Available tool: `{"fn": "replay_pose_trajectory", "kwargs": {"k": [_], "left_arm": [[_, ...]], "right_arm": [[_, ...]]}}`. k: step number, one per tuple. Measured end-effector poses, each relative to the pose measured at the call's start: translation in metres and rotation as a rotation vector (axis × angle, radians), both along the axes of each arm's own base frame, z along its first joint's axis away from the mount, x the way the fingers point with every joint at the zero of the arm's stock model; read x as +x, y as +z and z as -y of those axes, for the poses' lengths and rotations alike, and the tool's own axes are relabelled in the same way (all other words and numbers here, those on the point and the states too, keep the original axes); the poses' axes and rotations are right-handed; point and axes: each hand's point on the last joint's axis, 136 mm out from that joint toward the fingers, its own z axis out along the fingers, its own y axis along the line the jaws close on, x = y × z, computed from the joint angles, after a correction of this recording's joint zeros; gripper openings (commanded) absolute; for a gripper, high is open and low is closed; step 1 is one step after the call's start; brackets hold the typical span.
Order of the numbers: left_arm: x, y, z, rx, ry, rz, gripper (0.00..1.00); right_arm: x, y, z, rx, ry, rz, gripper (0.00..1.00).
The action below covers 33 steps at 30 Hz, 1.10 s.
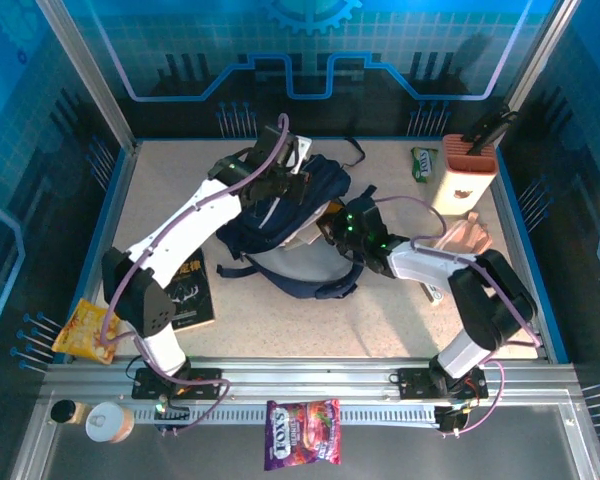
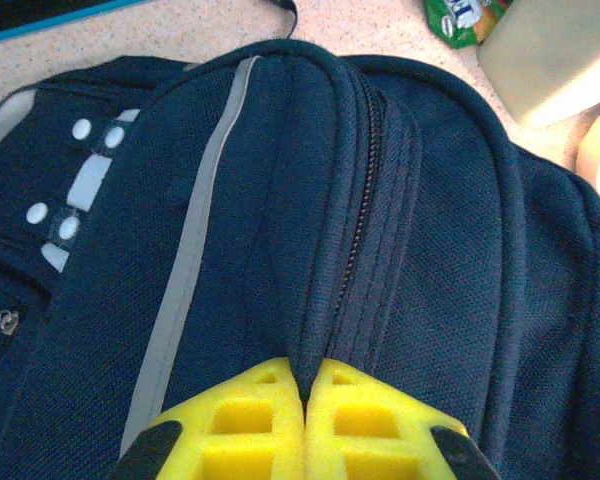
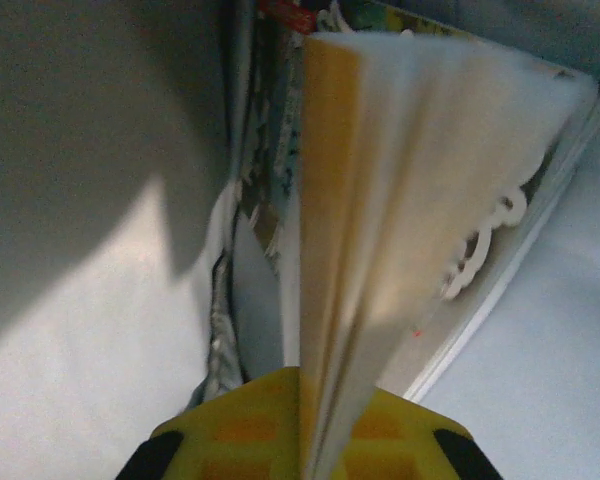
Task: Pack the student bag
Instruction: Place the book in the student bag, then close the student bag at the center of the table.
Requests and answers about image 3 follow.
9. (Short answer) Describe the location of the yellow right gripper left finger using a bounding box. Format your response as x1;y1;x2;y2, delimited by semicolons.
117;366;306;480

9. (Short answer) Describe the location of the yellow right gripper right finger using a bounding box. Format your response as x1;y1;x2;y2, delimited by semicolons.
329;389;504;480

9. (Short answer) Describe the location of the orange white notebook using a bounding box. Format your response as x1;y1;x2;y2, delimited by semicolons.
299;32;597;480

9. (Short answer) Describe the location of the illustrated comic book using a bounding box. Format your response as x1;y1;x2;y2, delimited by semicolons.
224;0;600;401

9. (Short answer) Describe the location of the navy blue backpack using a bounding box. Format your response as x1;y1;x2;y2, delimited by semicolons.
0;0;600;480

